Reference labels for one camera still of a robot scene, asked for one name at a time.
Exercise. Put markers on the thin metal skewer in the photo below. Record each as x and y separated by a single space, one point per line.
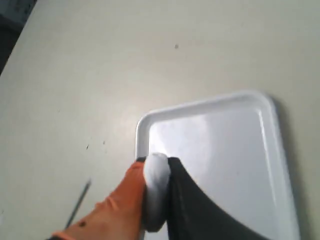
78 204

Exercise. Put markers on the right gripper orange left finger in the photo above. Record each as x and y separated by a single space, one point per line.
118 217

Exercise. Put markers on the white plastic tray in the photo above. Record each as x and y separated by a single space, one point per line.
232 147

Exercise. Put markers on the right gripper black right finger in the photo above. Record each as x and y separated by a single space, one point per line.
192 215

